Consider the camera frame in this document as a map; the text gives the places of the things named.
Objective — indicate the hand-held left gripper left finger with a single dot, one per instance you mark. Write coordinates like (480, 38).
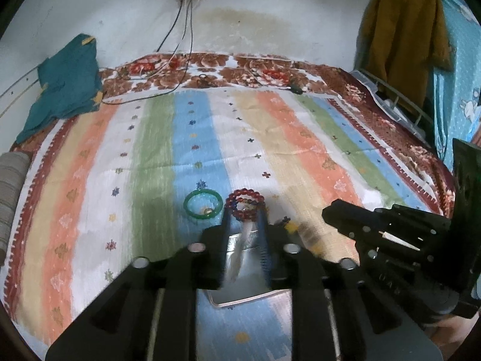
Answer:
(226, 240)

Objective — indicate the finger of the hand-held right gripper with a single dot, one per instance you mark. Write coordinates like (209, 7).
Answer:
(398, 259)
(353, 216)

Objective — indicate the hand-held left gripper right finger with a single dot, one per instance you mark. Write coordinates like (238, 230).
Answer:
(263, 240)

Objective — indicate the person's right forearm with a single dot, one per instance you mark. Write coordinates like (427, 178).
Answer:
(451, 332)

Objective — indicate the green bangle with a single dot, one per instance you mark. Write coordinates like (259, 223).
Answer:
(203, 192)

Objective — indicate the striped bedsheet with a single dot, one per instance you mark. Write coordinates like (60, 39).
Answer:
(112, 195)

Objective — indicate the metal rack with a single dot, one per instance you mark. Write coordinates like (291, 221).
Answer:
(398, 99)

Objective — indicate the small black device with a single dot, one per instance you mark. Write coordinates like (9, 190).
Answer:
(295, 90)

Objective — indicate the brown hanging garment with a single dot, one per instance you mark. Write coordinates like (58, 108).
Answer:
(402, 45)

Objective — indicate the grey striped pillow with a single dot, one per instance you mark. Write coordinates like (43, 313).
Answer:
(11, 195)

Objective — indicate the teal cloth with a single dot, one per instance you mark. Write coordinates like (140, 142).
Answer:
(64, 82)

